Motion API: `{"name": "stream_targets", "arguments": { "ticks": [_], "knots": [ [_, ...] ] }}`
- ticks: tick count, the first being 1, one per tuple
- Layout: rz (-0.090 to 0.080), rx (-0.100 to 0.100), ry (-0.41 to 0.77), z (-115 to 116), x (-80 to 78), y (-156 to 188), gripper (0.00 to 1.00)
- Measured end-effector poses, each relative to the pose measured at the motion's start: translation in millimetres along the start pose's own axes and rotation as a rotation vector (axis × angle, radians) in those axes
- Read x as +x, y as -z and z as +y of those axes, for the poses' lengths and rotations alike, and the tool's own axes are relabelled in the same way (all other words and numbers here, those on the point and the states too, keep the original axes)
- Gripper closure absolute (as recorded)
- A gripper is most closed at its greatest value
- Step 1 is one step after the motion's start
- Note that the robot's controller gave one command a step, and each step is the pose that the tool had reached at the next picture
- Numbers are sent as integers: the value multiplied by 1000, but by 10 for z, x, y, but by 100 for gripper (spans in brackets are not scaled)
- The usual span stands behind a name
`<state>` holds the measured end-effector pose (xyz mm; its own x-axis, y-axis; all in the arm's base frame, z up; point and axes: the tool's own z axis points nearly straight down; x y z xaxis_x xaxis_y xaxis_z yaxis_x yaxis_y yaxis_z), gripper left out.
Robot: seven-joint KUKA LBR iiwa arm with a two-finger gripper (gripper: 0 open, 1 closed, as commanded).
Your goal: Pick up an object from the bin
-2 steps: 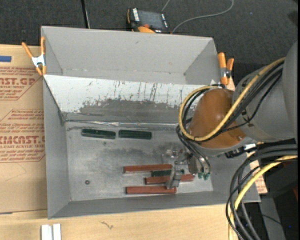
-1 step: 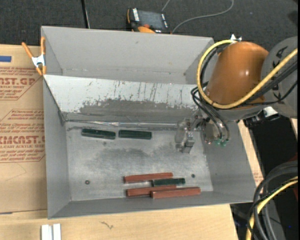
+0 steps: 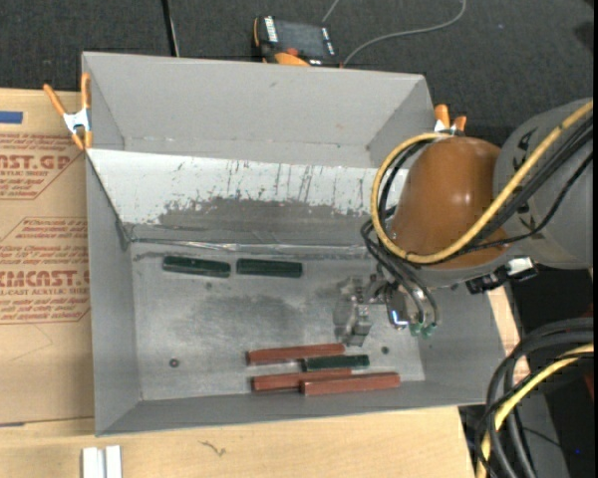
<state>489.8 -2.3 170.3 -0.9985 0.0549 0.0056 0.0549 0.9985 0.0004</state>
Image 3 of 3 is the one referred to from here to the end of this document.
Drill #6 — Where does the brown cardboard board, red print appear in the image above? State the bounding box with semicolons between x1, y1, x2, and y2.
0;86;97;430

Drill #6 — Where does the black cylinder on white bracket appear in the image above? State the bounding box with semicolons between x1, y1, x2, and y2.
464;256;537;296

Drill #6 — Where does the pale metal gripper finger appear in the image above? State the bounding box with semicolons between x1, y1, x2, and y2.
336;305;374;349
332;275;378;326

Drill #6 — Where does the dark green flat block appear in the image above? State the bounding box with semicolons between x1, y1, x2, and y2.
300;354;372;373
235;257;304;280
161;255;232;280

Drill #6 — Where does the grey metal bin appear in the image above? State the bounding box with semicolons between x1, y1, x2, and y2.
81;51;507;437

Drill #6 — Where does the red-brown flat block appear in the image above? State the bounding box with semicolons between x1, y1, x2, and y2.
244;343;347;367
249;367;353;393
298;371;402;397

